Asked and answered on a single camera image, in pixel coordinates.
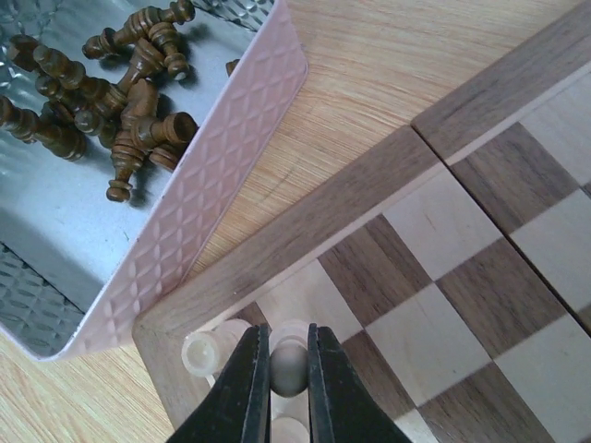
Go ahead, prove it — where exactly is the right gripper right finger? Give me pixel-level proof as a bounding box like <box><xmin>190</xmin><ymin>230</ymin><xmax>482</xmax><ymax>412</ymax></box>
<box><xmin>308</xmin><ymin>323</ymin><xmax>406</xmax><ymax>442</ymax></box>

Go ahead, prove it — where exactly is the white chess rook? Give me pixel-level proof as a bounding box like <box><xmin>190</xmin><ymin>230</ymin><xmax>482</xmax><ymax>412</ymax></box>
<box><xmin>181</xmin><ymin>318</ymin><xmax>251</xmax><ymax>386</ymax></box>

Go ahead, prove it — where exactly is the dark brown chess pieces pile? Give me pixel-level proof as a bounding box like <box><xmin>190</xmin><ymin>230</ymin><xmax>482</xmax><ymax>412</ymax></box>
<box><xmin>1</xmin><ymin>1</ymin><xmax>201</xmax><ymax>202</ymax></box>

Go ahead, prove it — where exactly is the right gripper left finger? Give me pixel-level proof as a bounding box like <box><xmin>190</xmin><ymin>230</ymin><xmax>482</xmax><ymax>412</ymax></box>
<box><xmin>173</xmin><ymin>324</ymin><xmax>271</xmax><ymax>442</ymax></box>

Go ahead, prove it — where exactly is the white chess pawn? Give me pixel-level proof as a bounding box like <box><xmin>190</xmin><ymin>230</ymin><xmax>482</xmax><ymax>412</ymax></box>
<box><xmin>270</xmin><ymin>319</ymin><xmax>310</xmax><ymax>442</ymax></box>

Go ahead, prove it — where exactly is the wooden chess board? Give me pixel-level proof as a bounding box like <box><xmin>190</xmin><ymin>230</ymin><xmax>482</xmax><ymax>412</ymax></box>
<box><xmin>133</xmin><ymin>1</ymin><xmax>590</xmax><ymax>442</ymax></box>

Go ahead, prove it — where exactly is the pink tin tray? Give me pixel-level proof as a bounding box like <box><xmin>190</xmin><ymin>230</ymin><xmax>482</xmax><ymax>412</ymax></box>
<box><xmin>1</xmin><ymin>1</ymin><xmax>308</xmax><ymax>361</ymax></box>

